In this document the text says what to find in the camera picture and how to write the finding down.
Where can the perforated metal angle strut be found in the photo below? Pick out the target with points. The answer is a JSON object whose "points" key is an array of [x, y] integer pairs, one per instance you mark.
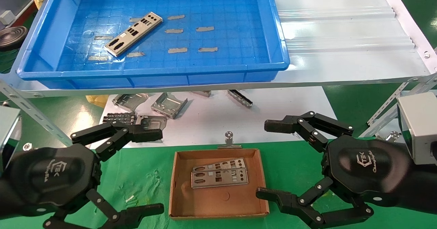
{"points": [[37, 114], [385, 118], [389, 102]]}

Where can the dark finned metal part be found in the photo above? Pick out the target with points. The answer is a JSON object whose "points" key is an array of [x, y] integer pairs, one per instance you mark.
{"points": [[119, 117]]}

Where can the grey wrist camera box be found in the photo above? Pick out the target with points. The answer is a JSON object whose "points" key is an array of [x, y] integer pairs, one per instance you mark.
{"points": [[8, 136], [421, 126]]}

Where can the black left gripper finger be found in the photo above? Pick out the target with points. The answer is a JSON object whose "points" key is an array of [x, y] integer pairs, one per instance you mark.
{"points": [[146, 135]]}

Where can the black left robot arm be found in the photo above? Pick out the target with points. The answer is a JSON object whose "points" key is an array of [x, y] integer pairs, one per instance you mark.
{"points": [[5, 198]]}

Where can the blue plastic tray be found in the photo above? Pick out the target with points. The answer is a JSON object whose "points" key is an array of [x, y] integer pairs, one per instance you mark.
{"points": [[222, 68]]}

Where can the grey sheet metal bracket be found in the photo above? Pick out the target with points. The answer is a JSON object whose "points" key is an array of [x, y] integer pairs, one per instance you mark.
{"points": [[169, 105], [129, 100]]}

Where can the small white box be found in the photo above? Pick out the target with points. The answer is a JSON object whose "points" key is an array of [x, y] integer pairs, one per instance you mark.
{"points": [[6, 17]]}

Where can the white flat board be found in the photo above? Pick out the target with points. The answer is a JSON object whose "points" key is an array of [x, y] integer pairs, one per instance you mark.
{"points": [[211, 119]]}

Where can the white corrugated metal shelf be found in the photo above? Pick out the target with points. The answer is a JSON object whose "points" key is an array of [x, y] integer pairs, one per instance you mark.
{"points": [[341, 34]]}

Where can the narrow dark metal strip part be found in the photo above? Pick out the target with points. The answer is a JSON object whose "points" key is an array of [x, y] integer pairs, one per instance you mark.
{"points": [[240, 98]]}

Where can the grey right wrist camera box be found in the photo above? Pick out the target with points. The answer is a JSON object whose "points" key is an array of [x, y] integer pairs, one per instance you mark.
{"points": [[421, 126]]}

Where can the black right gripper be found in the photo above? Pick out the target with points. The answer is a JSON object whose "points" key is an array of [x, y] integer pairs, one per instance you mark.
{"points": [[365, 171]]}

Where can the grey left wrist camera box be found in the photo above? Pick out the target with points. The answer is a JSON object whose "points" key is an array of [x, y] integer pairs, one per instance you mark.
{"points": [[8, 136]]}

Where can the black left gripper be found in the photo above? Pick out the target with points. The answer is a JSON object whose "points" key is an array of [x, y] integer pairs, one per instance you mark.
{"points": [[51, 177]]}

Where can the black round disc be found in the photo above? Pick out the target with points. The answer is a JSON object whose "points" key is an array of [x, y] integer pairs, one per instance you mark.
{"points": [[12, 36]]}

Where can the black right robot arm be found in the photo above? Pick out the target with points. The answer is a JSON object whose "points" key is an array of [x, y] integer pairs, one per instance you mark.
{"points": [[423, 188]]}

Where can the yellow crumpled bag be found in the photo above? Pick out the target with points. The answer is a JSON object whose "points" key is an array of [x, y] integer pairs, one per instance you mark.
{"points": [[97, 99]]}

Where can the silver metal io shield plate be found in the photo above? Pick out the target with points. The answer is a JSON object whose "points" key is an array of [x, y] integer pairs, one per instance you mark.
{"points": [[218, 164], [133, 34], [218, 178]]}

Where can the grey metal frame bracket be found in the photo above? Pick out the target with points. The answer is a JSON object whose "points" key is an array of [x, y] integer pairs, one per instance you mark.
{"points": [[155, 121]]}

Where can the brown cardboard box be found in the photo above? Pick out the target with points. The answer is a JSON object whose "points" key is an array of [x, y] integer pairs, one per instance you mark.
{"points": [[211, 201]]}

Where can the small grey metal piece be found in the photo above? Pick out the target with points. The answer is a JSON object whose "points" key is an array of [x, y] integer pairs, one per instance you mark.
{"points": [[202, 93]]}

